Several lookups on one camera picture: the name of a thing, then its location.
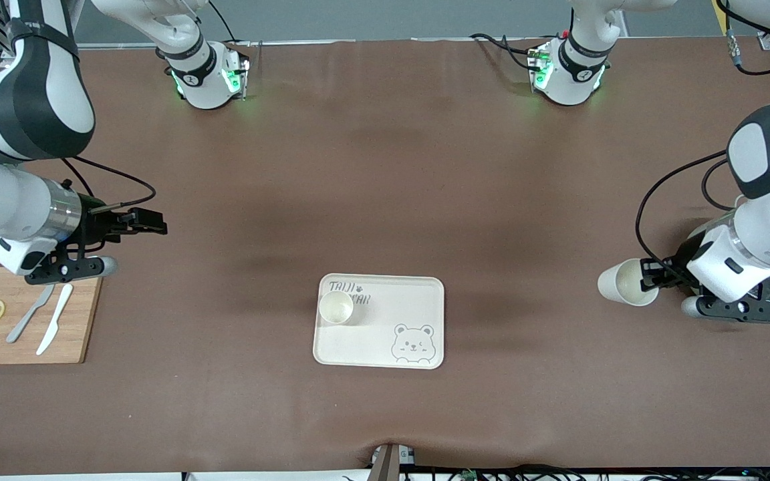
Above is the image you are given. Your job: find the white IKEA cup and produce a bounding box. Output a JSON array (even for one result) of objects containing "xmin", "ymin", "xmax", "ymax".
[
  {"xmin": 318, "ymin": 291, "xmax": 354, "ymax": 325},
  {"xmin": 598, "ymin": 259, "xmax": 660, "ymax": 307}
]

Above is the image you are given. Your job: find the grey-green electric cooking pot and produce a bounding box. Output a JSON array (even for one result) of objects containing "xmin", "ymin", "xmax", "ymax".
[{"xmin": 682, "ymin": 210, "xmax": 770, "ymax": 327}]

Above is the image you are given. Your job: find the bamboo cutting board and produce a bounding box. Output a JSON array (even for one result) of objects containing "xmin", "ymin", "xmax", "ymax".
[{"xmin": 0, "ymin": 267, "xmax": 105, "ymax": 365}]

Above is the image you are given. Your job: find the white plastic knife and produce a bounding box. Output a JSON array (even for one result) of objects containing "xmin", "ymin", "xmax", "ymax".
[{"xmin": 36, "ymin": 284, "xmax": 74, "ymax": 356}]

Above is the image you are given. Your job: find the grey plastic knife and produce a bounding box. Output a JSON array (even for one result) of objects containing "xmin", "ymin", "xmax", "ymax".
[{"xmin": 5, "ymin": 284, "xmax": 56, "ymax": 344}]

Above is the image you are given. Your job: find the cream tray with bear print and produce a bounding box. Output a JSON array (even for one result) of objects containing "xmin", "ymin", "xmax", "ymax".
[{"xmin": 312, "ymin": 273, "xmax": 445, "ymax": 370}]

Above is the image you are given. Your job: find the black right arm base cable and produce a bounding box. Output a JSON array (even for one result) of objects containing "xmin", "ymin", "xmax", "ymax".
[{"xmin": 208, "ymin": 0, "xmax": 253, "ymax": 51}]

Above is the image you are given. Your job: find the black arm base cable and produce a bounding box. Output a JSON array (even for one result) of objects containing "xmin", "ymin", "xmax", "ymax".
[
  {"xmin": 469, "ymin": 30, "xmax": 541, "ymax": 71},
  {"xmin": 208, "ymin": 0, "xmax": 253, "ymax": 51}
]

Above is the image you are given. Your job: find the tangled black cable bundle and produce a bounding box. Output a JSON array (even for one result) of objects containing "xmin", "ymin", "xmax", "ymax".
[{"xmin": 345, "ymin": 464, "xmax": 770, "ymax": 481}]

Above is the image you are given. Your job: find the black left arm base cable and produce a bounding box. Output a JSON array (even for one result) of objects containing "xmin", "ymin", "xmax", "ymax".
[{"xmin": 469, "ymin": 30, "xmax": 541, "ymax": 71}]

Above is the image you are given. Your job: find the metal table edge bracket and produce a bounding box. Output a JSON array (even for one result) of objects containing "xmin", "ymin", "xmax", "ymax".
[{"xmin": 370, "ymin": 442, "xmax": 418, "ymax": 481}]

